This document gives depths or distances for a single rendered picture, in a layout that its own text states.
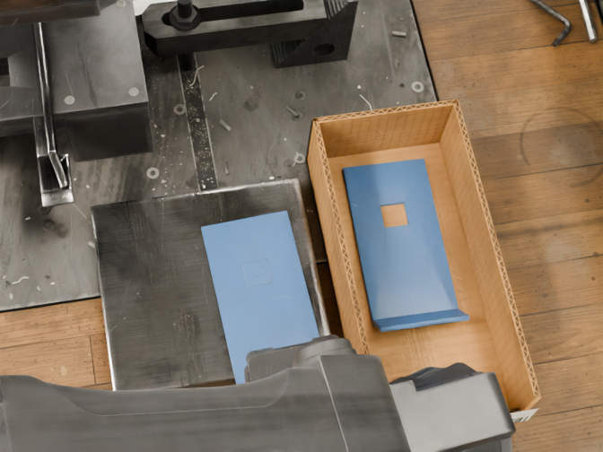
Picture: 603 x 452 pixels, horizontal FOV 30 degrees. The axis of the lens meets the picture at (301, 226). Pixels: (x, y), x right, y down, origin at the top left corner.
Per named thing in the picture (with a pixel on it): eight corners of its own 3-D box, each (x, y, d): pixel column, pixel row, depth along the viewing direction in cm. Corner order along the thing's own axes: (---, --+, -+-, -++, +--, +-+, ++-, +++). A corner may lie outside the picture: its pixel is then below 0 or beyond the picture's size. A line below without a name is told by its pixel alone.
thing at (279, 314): (242, 412, 84) (243, 403, 81) (201, 229, 90) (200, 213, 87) (333, 393, 85) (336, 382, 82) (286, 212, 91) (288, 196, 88)
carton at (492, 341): (366, 450, 86) (379, 426, 79) (304, 162, 96) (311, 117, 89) (525, 422, 88) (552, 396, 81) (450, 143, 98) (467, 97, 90)
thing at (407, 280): (376, 343, 88) (380, 331, 86) (342, 169, 94) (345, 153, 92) (462, 331, 89) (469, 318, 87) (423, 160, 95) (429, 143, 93)
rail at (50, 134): (52, 167, 86) (48, 152, 84) (36, 22, 91) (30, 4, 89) (60, 166, 86) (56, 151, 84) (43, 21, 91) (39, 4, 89)
